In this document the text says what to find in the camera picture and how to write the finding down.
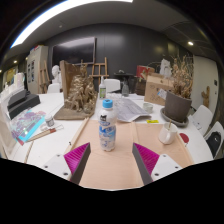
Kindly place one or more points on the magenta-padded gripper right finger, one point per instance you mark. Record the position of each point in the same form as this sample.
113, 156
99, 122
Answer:
148, 160

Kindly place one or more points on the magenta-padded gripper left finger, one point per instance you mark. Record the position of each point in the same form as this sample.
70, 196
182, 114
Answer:
75, 158

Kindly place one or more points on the white drink bottle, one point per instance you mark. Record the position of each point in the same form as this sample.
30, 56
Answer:
107, 130

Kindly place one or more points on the pale wooden panel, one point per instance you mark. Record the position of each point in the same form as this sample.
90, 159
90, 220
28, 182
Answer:
150, 136
110, 166

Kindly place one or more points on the white mug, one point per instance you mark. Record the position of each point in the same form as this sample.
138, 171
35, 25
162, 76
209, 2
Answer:
166, 135

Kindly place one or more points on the yellow packet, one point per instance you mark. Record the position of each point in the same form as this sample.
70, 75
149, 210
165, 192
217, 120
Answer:
152, 121

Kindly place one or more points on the paint brush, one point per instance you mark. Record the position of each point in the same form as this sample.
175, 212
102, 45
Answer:
45, 133

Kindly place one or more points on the stick in mug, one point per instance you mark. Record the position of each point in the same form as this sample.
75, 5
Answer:
169, 125

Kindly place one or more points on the grey plant saucer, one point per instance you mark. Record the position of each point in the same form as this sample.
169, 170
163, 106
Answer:
173, 123

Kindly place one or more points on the small paint jar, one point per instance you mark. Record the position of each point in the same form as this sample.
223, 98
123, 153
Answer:
49, 121

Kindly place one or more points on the small round glass jar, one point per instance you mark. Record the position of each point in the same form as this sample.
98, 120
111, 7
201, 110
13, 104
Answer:
148, 107

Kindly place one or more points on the printed newspaper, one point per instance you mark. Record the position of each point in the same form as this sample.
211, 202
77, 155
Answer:
130, 110

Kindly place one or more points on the colourful painting pad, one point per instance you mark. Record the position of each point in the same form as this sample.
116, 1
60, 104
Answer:
26, 125

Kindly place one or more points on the dried plant in grey pot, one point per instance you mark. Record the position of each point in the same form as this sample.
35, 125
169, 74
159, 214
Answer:
176, 106

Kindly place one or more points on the golden-brown relief sculpture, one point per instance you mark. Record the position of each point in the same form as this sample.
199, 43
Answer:
80, 95

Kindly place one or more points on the white chair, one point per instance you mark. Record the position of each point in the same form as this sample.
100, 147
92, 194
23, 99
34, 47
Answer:
53, 88
218, 126
203, 116
112, 85

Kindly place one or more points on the cardboard box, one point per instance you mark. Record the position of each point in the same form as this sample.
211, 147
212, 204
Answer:
155, 90

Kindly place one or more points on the white squeeze bottle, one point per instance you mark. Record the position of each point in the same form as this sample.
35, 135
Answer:
102, 90

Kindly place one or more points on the grey glass spray bottle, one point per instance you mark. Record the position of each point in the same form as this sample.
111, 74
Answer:
125, 90

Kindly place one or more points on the black boxes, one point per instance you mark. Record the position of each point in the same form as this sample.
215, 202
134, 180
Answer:
23, 103

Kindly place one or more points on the wooden figure statue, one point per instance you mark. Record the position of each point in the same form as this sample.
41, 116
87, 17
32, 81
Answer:
206, 96

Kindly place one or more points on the white plaster bust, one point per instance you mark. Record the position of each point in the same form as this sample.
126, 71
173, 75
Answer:
56, 73

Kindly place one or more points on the wooden easel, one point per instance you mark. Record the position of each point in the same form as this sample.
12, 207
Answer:
44, 76
100, 70

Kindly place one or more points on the red box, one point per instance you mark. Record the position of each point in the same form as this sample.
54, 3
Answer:
144, 71

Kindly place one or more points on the tall white plaster statue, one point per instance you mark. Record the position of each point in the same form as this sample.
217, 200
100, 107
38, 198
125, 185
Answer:
165, 66

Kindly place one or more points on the white cabinet with pictures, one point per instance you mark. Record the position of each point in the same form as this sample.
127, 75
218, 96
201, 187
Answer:
35, 68

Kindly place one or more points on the round ceiling spotlight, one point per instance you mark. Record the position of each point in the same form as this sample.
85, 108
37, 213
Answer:
190, 43

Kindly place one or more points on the long ceiling light panel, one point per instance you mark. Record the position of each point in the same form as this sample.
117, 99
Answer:
60, 11

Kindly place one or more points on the dark wall screen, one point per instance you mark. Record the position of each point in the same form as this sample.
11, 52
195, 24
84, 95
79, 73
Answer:
73, 51

